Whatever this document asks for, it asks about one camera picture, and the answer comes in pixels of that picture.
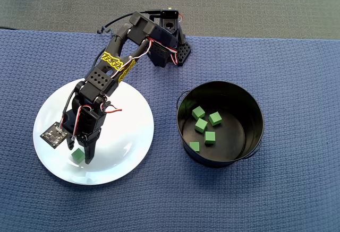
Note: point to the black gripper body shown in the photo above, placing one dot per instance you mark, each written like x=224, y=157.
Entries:
x=90, y=135

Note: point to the white round plate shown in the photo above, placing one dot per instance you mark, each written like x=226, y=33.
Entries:
x=127, y=149

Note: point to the green cube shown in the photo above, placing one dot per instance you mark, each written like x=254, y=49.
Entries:
x=210, y=137
x=214, y=118
x=198, y=112
x=78, y=155
x=201, y=125
x=194, y=146

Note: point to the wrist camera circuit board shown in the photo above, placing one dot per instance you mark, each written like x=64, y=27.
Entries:
x=54, y=135

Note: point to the blue woven tablecloth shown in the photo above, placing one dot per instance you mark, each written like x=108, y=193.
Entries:
x=239, y=202

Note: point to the black metal bucket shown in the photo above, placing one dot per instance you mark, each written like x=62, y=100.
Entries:
x=231, y=149

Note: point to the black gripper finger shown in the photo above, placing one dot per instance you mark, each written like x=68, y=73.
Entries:
x=89, y=149
x=71, y=143

